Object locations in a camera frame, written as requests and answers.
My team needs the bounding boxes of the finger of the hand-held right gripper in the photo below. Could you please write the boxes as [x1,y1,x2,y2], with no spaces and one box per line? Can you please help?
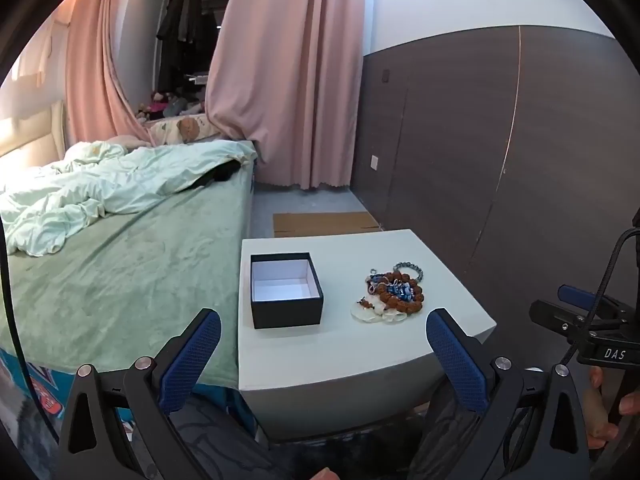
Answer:
[529,299,598,335]
[557,284,632,312]

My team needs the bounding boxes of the beige padded headboard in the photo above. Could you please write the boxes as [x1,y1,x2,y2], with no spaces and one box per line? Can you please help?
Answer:
[0,100,68,171]

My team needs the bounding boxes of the white side table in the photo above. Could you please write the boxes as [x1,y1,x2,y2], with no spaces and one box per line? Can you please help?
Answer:
[238,229,498,443]

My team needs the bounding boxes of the pale green duvet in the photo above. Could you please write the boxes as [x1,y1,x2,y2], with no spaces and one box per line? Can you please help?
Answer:
[0,140,258,257]

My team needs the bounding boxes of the blue printed mattress side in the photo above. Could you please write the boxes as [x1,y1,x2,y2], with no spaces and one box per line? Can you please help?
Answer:
[0,345,73,418]

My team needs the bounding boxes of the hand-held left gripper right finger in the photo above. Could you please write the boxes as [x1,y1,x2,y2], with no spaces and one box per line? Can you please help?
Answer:
[425,308,593,480]

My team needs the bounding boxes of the pile of soft toys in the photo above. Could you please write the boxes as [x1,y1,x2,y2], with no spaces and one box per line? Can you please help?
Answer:
[136,91,206,122]

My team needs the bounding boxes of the blue bead bracelet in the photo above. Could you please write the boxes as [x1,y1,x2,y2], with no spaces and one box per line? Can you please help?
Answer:
[370,273,419,302]

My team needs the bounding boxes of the flat cardboard sheet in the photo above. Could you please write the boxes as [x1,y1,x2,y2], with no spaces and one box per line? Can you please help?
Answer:
[272,211,382,237]

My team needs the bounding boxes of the patterned cream pillow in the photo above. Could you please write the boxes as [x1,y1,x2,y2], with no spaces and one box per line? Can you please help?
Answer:
[149,114,221,147]

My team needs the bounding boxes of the thin black cable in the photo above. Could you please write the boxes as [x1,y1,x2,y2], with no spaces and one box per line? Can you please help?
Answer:
[0,220,62,443]

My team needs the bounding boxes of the grey bead bracelet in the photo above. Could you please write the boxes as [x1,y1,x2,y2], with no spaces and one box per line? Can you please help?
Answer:
[392,261,425,284]

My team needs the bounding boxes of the sheer cream organza pouch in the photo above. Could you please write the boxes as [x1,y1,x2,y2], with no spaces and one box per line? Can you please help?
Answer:
[351,300,408,324]

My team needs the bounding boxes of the brown seed bead bracelet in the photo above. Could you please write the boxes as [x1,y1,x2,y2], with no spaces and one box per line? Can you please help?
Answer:
[372,271,425,317]

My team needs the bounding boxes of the black braided cable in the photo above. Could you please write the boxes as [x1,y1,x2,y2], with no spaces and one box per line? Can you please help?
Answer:
[560,229,640,363]

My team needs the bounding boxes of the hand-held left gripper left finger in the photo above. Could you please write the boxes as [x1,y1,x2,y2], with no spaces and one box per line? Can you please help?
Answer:
[59,307,223,480]

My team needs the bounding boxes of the pink curtain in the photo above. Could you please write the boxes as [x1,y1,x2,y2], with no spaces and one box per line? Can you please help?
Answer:
[65,0,156,147]
[205,0,366,191]

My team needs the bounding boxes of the black jewelry box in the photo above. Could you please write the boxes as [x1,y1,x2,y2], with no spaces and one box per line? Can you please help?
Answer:
[250,252,325,330]

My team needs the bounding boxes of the hanging dark clothes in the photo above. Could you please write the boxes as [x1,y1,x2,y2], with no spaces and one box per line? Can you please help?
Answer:
[156,0,222,97]

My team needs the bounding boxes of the person's right hand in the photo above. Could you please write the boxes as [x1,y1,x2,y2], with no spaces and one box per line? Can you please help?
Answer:
[582,365,640,452]

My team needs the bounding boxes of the green bed sheet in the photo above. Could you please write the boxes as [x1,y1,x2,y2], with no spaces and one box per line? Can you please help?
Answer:
[0,152,257,392]

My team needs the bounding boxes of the person's dark patterned trousers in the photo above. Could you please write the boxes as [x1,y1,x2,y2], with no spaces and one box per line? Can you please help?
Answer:
[117,390,481,480]

